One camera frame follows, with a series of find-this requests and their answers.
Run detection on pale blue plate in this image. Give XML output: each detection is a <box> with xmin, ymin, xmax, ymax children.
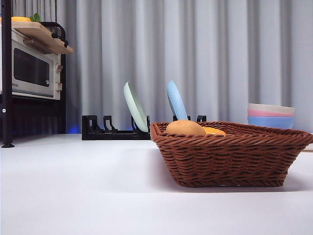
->
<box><xmin>166</xmin><ymin>80</ymin><xmax>189</xmax><ymax>122</ymax></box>

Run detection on white toaster oven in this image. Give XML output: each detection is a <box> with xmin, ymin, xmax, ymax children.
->
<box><xmin>0</xmin><ymin>27</ymin><xmax>62</xmax><ymax>101</ymax></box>

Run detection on brown potato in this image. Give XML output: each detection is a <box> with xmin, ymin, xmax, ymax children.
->
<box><xmin>164</xmin><ymin>119</ymin><xmax>207</xmax><ymax>136</ymax></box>

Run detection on black dish rack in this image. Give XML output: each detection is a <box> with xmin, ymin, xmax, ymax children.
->
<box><xmin>81</xmin><ymin>114</ymin><xmax>207</xmax><ymax>141</ymax></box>

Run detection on black curved handle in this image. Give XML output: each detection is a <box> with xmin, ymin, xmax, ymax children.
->
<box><xmin>40</xmin><ymin>21</ymin><xmax>68</xmax><ymax>48</ymax></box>

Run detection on brown wicker basket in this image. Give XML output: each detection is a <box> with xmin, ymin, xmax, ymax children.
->
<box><xmin>149</xmin><ymin>120</ymin><xmax>313</xmax><ymax>188</ymax></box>

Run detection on pale green plate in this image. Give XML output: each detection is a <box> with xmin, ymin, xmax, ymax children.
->
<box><xmin>123</xmin><ymin>81</ymin><xmax>149</xmax><ymax>133</ymax></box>

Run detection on blue bowl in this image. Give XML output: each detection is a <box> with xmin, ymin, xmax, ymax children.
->
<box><xmin>246</xmin><ymin>116</ymin><xmax>294</xmax><ymax>129</ymax></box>

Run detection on orange corn cob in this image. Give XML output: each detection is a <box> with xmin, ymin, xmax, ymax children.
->
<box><xmin>202</xmin><ymin>126</ymin><xmax>227</xmax><ymax>137</ymax></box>

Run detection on grey pleated curtain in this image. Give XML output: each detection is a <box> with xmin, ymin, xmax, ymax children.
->
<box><xmin>11</xmin><ymin>0</ymin><xmax>313</xmax><ymax>135</ymax></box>

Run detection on cream bowl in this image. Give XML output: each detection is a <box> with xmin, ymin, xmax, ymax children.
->
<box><xmin>247</xmin><ymin>103</ymin><xmax>296</xmax><ymax>115</ymax></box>

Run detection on wooden cutting board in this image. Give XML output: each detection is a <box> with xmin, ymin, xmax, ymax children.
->
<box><xmin>11</xmin><ymin>21</ymin><xmax>74</xmax><ymax>55</ymax></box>

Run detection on black shelf frame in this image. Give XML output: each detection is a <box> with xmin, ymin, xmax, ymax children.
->
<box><xmin>0</xmin><ymin>0</ymin><xmax>67</xmax><ymax>148</ymax></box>

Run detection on yellow toy fruit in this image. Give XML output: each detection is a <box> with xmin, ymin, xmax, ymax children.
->
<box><xmin>10</xmin><ymin>16</ymin><xmax>32</xmax><ymax>23</ymax></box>

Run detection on pink bowl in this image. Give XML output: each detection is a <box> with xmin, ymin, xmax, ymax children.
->
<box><xmin>247</xmin><ymin>109</ymin><xmax>295</xmax><ymax>118</ymax></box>

